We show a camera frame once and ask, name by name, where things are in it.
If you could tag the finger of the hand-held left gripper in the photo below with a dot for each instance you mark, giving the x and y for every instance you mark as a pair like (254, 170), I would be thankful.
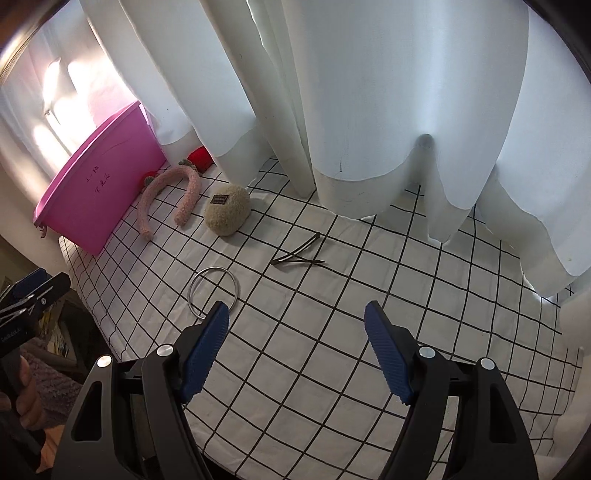
(48, 290)
(30, 280)

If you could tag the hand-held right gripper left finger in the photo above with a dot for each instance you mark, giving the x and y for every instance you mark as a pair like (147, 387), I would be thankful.
(207, 350)

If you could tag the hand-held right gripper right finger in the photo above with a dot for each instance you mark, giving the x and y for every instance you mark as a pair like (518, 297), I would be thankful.
(385, 350)

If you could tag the large silver bangle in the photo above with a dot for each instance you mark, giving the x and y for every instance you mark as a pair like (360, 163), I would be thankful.
(189, 290)

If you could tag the pink plastic bin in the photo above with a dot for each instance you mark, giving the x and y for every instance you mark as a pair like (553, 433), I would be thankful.
(101, 184)

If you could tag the person's left forearm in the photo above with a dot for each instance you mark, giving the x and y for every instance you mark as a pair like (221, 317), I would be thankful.
(60, 387)

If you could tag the person's left hand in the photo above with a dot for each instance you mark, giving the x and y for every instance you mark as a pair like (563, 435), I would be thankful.
(27, 397)

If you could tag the colourful printed packet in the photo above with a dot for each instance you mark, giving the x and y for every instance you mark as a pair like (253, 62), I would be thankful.
(55, 337)

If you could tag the white black-grid cloth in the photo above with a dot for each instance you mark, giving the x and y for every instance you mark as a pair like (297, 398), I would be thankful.
(323, 323)

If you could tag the pink strawberry plush headband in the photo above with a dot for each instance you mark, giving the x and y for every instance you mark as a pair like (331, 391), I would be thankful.
(147, 203)

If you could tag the thin black hair clip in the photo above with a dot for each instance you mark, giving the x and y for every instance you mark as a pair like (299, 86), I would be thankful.
(295, 250)

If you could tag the beige plush hair clip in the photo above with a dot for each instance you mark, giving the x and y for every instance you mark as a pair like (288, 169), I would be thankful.
(228, 212)

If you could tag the white cushion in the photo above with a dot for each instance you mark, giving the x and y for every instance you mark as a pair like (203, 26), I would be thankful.
(575, 369)

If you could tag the white curtain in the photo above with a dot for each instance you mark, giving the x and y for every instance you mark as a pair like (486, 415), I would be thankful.
(369, 92)

